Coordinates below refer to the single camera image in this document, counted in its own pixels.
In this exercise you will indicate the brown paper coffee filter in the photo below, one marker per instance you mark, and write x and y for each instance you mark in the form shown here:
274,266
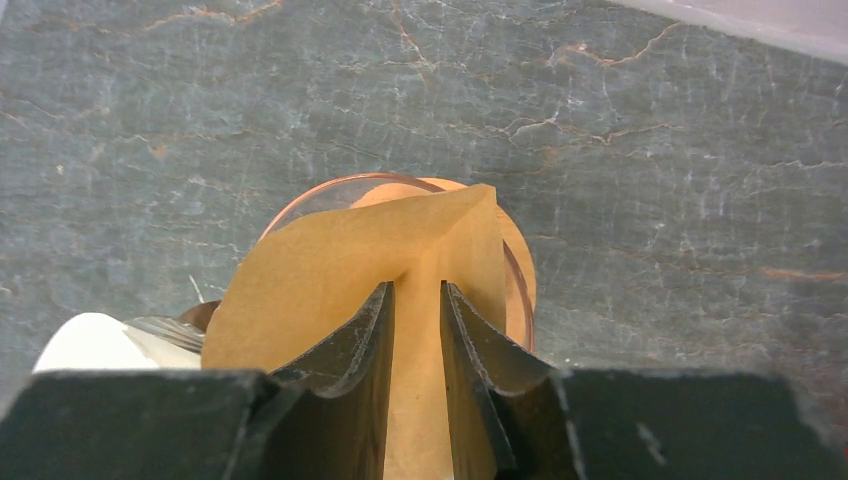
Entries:
302,282

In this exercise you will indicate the dark wooden ring holder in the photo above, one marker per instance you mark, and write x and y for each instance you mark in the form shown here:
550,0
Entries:
200,315

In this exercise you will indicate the clear glass dripper cone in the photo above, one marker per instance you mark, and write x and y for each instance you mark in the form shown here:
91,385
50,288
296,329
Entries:
171,330

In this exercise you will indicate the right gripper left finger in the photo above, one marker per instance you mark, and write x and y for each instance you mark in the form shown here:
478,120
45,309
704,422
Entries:
322,416

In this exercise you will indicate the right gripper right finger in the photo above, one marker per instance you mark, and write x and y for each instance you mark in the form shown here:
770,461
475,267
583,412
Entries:
514,416

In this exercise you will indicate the white paper coffee filter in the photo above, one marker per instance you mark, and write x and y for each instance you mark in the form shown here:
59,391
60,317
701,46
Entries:
96,341

